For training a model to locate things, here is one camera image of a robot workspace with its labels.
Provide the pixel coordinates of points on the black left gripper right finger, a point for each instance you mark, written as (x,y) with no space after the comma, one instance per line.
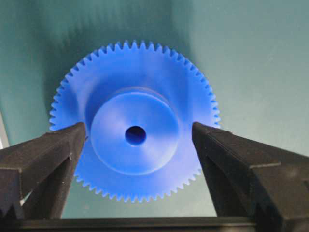
(253,179)

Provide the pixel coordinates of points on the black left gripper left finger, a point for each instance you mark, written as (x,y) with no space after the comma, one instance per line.
(36,175)

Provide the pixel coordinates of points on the small blue plastic gear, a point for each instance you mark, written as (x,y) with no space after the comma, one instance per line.
(138,102)

